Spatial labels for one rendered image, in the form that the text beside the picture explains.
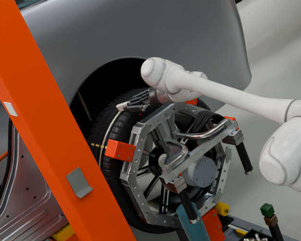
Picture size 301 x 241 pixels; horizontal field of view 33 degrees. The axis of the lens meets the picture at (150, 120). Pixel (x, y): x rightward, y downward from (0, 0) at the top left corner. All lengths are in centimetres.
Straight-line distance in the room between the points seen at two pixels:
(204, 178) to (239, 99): 51
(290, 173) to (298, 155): 6
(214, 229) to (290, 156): 103
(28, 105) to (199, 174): 78
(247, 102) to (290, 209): 155
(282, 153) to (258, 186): 204
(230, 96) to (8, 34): 75
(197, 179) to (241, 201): 133
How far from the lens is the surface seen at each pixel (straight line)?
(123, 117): 215
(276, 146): 148
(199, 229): 220
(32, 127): 175
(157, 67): 178
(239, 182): 360
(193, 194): 247
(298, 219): 312
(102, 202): 192
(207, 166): 213
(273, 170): 148
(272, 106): 171
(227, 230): 292
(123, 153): 205
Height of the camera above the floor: 190
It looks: 22 degrees down
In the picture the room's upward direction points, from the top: 24 degrees counter-clockwise
